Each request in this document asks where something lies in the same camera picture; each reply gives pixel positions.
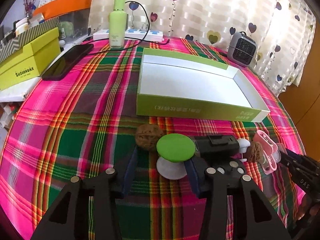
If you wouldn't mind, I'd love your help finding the white power strip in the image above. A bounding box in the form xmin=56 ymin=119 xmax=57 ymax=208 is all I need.
xmin=93 ymin=29 xmax=164 ymax=42

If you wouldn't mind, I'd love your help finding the heart pattern curtain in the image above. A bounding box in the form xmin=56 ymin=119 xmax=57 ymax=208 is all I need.
xmin=88 ymin=0 xmax=316 ymax=95

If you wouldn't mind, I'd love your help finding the small grey fan heater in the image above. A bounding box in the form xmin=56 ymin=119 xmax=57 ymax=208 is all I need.
xmin=227 ymin=31 xmax=257 ymax=67

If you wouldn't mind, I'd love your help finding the black rectangular device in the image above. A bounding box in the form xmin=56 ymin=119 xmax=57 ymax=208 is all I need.
xmin=190 ymin=134 xmax=240 ymax=158

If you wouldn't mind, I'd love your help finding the black charging cable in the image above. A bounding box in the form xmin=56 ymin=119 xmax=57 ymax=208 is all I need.
xmin=85 ymin=0 xmax=171 ymax=55

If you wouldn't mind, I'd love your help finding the white round cap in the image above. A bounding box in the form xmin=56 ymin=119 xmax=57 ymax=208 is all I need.
xmin=237 ymin=138 xmax=251 ymax=162

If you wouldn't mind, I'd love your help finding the orange storage bin lid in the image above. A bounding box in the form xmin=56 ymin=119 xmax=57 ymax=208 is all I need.
xmin=33 ymin=0 xmax=92 ymax=20

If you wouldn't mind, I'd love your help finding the striped grey box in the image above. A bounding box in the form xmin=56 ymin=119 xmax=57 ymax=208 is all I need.
xmin=0 ymin=17 xmax=60 ymax=63

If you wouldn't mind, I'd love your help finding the green and white shallow box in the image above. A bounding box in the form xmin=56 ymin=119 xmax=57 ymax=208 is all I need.
xmin=136 ymin=48 xmax=270 ymax=122

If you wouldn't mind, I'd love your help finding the green mushroom-shaped knob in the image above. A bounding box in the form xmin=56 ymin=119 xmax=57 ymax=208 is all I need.
xmin=156 ymin=133 xmax=196 ymax=180

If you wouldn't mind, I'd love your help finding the green lotion bottle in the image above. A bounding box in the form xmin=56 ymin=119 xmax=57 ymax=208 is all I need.
xmin=109 ymin=0 xmax=127 ymax=48

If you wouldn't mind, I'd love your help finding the black smartphone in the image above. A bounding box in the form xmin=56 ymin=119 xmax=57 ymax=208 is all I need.
xmin=42 ymin=44 xmax=94 ymax=81

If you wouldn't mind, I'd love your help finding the plaid tablecloth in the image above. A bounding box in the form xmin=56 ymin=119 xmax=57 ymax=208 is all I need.
xmin=1 ymin=41 xmax=304 ymax=239

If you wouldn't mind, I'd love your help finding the large walnut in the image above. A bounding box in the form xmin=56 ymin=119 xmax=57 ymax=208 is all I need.
xmin=135 ymin=124 xmax=164 ymax=151

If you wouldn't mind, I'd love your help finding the pink plastic clip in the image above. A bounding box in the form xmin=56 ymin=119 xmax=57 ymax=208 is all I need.
xmin=253 ymin=130 xmax=285 ymax=175

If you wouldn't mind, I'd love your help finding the yellow-green shoe box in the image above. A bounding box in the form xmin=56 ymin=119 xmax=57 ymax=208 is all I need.
xmin=0 ymin=28 xmax=60 ymax=90

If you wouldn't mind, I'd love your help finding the small walnut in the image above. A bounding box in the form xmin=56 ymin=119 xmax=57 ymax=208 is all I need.
xmin=244 ymin=141 xmax=264 ymax=163

